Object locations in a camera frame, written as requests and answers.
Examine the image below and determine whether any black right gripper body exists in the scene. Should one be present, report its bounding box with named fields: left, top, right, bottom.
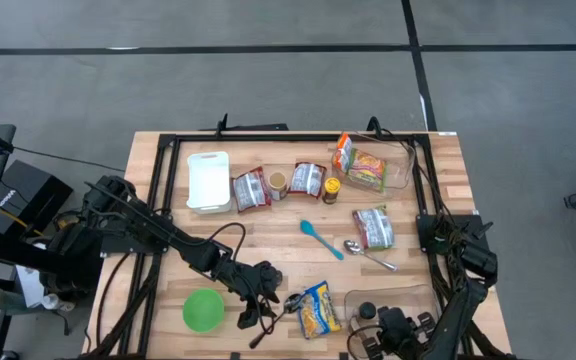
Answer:
left=353, top=305, right=440, bottom=360

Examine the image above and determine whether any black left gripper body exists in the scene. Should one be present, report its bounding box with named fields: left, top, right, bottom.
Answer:
left=225, top=259, right=284, bottom=306

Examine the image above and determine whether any black-lid spice jar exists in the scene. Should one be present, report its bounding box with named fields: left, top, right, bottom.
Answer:
left=357, top=301, right=377, bottom=322

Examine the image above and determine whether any red and green ramen packet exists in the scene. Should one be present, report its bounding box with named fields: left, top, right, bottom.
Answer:
left=351, top=205, right=397, bottom=251

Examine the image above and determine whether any tan-lid spice jar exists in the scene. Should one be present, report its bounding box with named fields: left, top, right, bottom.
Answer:
left=267, top=171, right=289, bottom=202

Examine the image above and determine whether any yellow-lid spice jar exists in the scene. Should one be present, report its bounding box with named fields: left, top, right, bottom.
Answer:
left=321, top=176, right=342, bottom=205

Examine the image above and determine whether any yellow green food packet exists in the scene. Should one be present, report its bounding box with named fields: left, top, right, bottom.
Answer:
left=346, top=148, right=388, bottom=194

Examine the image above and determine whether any green plastic bowl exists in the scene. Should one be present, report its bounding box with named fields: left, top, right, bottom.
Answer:
left=182, top=287, right=226, bottom=335

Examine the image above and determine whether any blue ramen packet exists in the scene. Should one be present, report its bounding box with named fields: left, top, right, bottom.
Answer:
left=296, top=279, right=344, bottom=341

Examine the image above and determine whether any silver metal spoon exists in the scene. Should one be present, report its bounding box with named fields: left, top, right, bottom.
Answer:
left=342, top=239, right=399, bottom=273

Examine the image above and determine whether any teal plastic spoon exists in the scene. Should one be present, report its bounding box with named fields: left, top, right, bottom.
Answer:
left=299, top=218, right=345, bottom=262

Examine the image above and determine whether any white plastic bin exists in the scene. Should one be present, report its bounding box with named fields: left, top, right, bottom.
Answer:
left=186, top=150, right=233, bottom=215

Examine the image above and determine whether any orange ramen packet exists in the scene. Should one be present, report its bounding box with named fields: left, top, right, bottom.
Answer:
left=332, top=131, right=355, bottom=174

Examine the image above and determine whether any white paper sheet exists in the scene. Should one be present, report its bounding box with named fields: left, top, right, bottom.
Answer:
left=15, top=262, right=47, bottom=309

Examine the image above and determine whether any black support stand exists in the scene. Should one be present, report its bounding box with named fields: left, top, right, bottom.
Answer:
left=0, top=219, right=104, bottom=301

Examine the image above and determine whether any black box white logo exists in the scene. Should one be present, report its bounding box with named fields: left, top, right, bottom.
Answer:
left=0, top=158, right=75, bottom=241

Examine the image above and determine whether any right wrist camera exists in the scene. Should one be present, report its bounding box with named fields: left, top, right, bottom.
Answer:
left=385, top=308, right=412, bottom=336

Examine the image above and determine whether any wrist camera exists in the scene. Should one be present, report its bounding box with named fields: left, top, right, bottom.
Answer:
left=252, top=264, right=282, bottom=292
left=385, top=308, right=412, bottom=336

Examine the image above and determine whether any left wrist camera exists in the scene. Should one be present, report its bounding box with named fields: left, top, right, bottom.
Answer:
left=252, top=264, right=282, bottom=292

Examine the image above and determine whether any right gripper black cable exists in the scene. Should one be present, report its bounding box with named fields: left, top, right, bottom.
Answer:
left=345, top=324, right=384, bottom=360

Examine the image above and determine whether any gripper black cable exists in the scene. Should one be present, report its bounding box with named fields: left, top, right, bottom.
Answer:
left=345, top=324, right=384, bottom=360
left=206, top=221, right=248, bottom=266

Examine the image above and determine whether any dark-handled metal spoon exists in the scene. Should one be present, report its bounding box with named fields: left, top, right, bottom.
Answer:
left=248, top=292, right=303, bottom=350

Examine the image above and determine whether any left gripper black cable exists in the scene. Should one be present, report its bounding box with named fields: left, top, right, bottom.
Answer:
left=206, top=221, right=248, bottom=266

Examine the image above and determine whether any black table frame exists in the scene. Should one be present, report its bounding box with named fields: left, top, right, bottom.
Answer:
left=87, top=130, right=514, bottom=360

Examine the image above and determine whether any thin black cable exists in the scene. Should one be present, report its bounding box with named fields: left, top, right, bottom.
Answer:
left=11, top=144, right=127, bottom=174

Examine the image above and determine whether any yellow cable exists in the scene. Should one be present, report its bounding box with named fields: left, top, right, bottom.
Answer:
left=10, top=209, right=44, bottom=236

